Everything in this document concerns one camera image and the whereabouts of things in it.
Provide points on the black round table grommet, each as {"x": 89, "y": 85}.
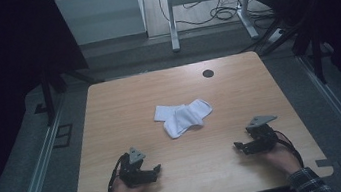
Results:
{"x": 208, "y": 73}

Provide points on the white sock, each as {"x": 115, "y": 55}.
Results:
{"x": 185, "y": 119}
{"x": 169, "y": 111}

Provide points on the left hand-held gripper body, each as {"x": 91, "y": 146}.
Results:
{"x": 132, "y": 177}

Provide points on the black square floor frame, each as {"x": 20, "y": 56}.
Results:
{"x": 63, "y": 136}

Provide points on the person's right hand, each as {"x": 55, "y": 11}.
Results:
{"x": 281, "y": 159}

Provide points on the pale grey cabinet panel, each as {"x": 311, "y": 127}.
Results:
{"x": 100, "y": 16}

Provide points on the black metal stand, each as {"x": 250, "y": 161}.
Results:
{"x": 317, "y": 61}
{"x": 48, "y": 99}

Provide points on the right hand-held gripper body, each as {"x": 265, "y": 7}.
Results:
{"x": 262, "y": 138}

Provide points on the white power strip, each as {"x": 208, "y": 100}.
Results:
{"x": 276, "y": 35}

